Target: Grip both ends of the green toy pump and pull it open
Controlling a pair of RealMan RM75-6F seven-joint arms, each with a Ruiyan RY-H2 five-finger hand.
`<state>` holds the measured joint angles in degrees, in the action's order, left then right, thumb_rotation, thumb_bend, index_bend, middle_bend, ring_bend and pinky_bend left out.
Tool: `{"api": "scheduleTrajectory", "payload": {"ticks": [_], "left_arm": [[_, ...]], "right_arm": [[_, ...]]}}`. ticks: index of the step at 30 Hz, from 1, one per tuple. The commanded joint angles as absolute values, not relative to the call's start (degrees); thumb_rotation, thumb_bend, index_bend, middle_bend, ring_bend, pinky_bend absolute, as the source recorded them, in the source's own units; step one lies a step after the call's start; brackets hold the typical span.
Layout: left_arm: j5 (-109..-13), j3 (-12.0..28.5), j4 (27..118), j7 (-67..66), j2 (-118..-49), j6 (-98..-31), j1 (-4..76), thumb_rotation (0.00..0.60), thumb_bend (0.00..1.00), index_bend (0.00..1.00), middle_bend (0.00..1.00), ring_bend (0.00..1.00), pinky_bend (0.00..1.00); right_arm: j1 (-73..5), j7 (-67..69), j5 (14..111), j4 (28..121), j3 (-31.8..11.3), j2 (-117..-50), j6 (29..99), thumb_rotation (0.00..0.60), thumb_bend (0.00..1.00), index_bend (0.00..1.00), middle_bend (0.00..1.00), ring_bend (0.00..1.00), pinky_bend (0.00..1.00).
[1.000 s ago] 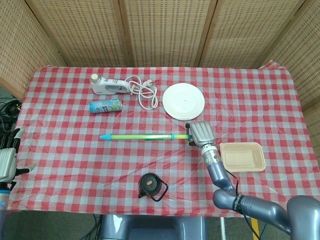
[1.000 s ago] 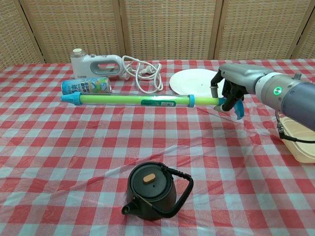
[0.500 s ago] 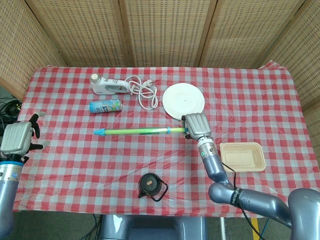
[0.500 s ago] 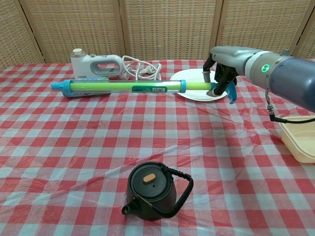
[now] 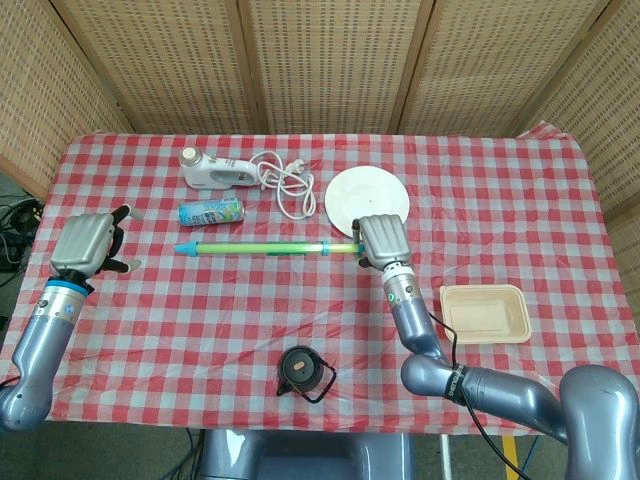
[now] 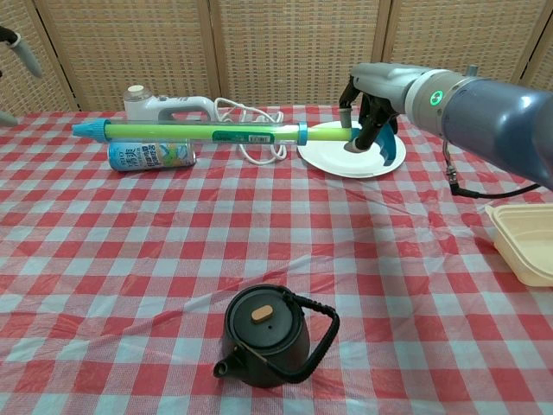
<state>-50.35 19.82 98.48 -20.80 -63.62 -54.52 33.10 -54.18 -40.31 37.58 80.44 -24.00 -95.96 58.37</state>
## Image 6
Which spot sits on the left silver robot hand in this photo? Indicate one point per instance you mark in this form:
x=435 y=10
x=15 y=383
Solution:
x=23 y=54

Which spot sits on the green blue water pump toy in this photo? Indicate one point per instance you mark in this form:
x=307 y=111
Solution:
x=173 y=131

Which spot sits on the white electric hand mixer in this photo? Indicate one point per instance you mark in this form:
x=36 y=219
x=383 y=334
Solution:
x=142 y=106

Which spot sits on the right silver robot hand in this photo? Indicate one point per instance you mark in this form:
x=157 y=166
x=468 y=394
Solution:
x=380 y=84

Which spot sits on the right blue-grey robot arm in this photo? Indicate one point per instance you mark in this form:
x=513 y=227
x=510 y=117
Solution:
x=497 y=116

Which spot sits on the woven bamboo folding screen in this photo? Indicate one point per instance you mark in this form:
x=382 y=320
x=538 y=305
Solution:
x=294 y=52

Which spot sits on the blue beverage can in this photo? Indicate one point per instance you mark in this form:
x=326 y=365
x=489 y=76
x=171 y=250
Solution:
x=151 y=157

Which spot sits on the red white checkered tablecloth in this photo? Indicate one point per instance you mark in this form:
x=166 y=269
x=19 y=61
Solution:
x=389 y=324

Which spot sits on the beige plastic food container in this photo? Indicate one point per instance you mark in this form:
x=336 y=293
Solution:
x=510 y=246

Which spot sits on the white round plate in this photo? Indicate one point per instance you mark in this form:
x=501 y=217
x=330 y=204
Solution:
x=328 y=160

